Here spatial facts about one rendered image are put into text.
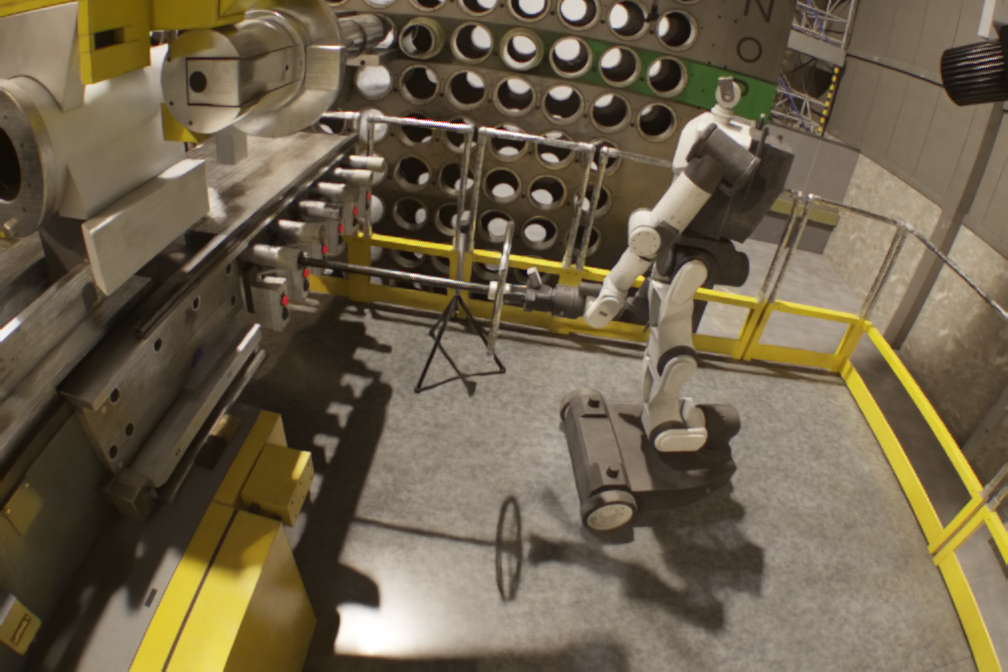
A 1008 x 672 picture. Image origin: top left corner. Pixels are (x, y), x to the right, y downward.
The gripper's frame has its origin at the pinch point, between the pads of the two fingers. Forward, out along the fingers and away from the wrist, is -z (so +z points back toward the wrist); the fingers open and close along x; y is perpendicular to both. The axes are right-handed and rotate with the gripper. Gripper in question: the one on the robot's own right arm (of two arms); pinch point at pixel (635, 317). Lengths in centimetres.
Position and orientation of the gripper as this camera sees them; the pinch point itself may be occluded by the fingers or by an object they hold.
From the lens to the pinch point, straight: 197.7
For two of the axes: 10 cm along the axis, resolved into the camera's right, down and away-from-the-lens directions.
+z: 3.3, -7.5, -5.7
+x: -8.4, -5.1, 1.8
